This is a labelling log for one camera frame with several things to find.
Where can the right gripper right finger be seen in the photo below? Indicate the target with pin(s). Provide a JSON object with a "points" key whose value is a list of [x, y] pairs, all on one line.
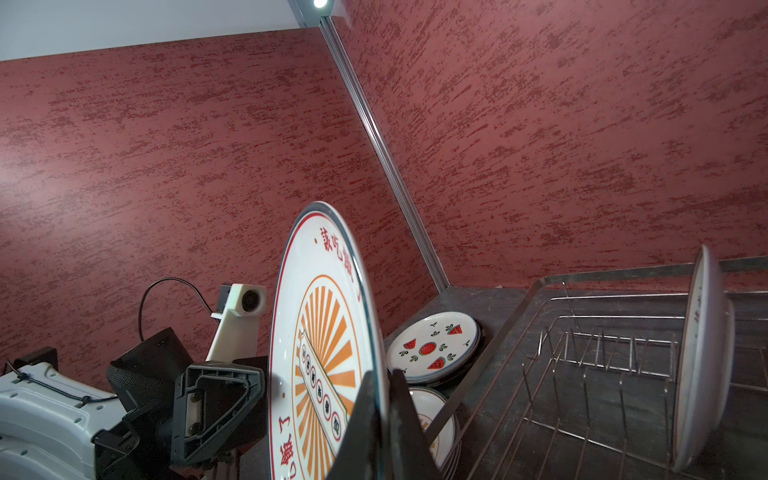
{"points": [[409, 450]]}

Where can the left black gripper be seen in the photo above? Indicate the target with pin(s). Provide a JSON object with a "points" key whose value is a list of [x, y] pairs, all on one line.
{"points": [[217, 407]]}

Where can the sunburst green rim plate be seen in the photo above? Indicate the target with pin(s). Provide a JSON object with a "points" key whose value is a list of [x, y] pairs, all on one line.
{"points": [[706, 361]]}

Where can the metal wire dish rack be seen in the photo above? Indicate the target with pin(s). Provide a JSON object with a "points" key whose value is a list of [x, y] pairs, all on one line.
{"points": [[576, 378]]}

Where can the watermelon pattern plate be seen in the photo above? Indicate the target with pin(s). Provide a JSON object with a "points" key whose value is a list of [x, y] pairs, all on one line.
{"points": [[433, 347]]}

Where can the small sunburst plate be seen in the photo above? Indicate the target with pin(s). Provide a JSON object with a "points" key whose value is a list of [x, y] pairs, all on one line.
{"points": [[325, 337]]}

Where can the left corner aluminium profile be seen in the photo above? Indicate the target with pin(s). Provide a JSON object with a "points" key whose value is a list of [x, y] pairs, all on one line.
{"points": [[311, 14]]}

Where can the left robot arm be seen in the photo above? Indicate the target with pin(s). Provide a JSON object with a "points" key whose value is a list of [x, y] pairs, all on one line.
{"points": [[48, 420]]}

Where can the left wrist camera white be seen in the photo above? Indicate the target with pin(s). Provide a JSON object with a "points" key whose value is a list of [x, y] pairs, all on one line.
{"points": [[238, 312]]}

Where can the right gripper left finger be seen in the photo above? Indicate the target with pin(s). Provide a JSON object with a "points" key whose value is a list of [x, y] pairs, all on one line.
{"points": [[359, 455]]}

